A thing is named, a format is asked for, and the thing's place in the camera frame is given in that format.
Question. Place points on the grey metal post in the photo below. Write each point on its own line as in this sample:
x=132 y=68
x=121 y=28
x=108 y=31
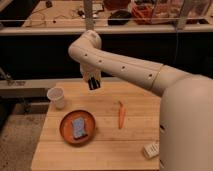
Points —
x=88 y=14

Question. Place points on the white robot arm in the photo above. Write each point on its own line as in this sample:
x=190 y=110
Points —
x=186 y=107

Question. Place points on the black whiteboard eraser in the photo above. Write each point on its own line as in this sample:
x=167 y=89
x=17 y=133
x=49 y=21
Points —
x=93 y=83

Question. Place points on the blue sponge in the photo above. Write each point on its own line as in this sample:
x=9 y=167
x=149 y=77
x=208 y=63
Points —
x=78 y=125

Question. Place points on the black bag on bench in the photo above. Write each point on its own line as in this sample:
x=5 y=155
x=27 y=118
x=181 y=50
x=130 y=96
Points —
x=119 y=17

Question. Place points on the orange crate on bench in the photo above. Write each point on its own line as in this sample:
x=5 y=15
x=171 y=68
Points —
x=142 y=14

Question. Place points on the orange carrot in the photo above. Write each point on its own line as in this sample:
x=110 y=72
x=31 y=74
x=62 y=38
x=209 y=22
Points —
x=121 y=115

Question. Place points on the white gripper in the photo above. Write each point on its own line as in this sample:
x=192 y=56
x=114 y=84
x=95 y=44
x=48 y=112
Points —
x=88 y=72

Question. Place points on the orange round plate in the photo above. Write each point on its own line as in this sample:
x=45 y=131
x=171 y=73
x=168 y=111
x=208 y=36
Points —
x=66 y=129

